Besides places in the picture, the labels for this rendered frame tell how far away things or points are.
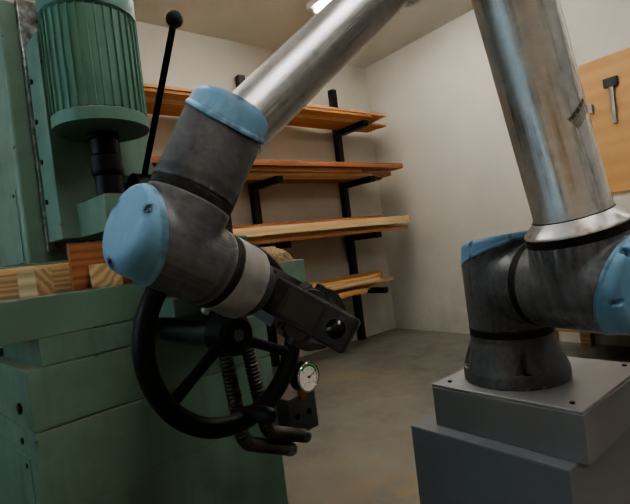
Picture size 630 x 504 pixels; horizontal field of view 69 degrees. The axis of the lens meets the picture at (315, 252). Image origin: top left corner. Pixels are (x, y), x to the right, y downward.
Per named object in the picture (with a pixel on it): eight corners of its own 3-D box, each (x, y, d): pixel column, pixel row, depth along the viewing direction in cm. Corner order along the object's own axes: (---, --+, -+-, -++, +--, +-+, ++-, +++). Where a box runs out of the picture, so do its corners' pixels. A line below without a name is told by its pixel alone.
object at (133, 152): (123, 175, 111) (115, 113, 111) (107, 182, 117) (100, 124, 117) (155, 176, 117) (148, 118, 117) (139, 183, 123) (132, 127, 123)
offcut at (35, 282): (19, 298, 68) (15, 271, 68) (37, 295, 71) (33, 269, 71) (37, 296, 67) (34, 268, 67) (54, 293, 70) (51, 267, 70)
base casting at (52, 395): (30, 436, 64) (22, 371, 64) (-46, 386, 103) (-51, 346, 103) (272, 354, 96) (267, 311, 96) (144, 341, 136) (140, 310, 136)
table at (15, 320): (14, 352, 55) (8, 303, 55) (-36, 340, 76) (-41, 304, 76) (339, 283, 99) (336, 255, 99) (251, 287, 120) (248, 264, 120)
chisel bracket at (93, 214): (108, 238, 85) (103, 193, 85) (80, 245, 95) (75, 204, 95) (146, 236, 91) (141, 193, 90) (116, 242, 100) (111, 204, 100)
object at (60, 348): (41, 367, 65) (38, 339, 65) (3, 356, 80) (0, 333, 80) (258, 314, 94) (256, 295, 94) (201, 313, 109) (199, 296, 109)
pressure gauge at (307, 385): (301, 406, 92) (296, 365, 92) (288, 403, 95) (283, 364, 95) (322, 396, 97) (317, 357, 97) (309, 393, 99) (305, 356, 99)
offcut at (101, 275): (123, 284, 75) (120, 261, 75) (92, 288, 73) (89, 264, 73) (120, 284, 79) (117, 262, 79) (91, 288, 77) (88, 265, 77)
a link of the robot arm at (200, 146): (186, 101, 56) (142, 192, 53) (202, 60, 45) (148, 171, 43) (255, 139, 59) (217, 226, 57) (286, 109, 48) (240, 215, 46)
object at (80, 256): (74, 290, 76) (68, 243, 76) (71, 290, 77) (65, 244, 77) (203, 272, 94) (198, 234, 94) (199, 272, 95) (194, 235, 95)
